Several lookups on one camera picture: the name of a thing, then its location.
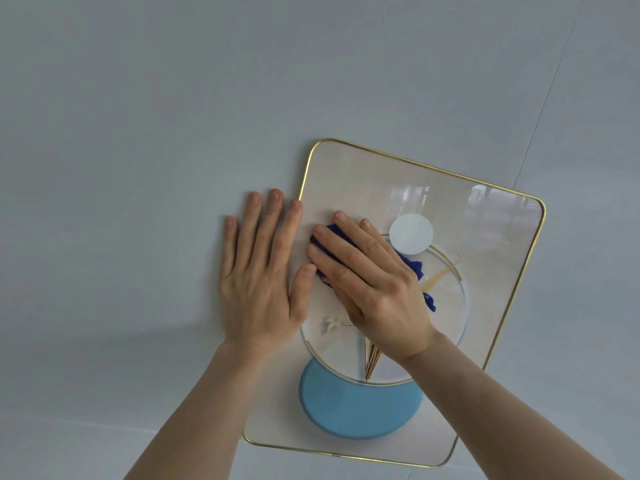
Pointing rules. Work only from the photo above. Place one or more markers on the person's left little finger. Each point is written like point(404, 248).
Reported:
point(229, 247)

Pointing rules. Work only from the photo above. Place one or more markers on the person's right middle finger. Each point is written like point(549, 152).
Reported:
point(347, 254)

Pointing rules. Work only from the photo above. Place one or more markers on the blue cleaning cloth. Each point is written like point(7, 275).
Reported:
point(414, 267)

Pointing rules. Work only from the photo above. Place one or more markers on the person's right hand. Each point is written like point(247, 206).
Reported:
point(390, 304)

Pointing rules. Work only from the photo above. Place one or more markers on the person's left forearm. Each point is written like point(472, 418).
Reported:
point(210, 409)

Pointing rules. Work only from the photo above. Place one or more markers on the person's right little finger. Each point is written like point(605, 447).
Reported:
point(378, 235)

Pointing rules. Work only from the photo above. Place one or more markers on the gold-framed wall picture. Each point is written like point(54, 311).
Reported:
point(480, 234)

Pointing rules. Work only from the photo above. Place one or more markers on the person's left hand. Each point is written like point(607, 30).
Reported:
point(255, 299)

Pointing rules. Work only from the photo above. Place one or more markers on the person's left thumb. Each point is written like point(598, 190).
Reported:
point(303, 290)

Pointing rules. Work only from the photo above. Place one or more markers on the person's right forearm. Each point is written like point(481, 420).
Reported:
point(490, 419)

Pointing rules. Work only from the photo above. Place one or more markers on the person's left middle finger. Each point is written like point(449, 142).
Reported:
point(270, 227)

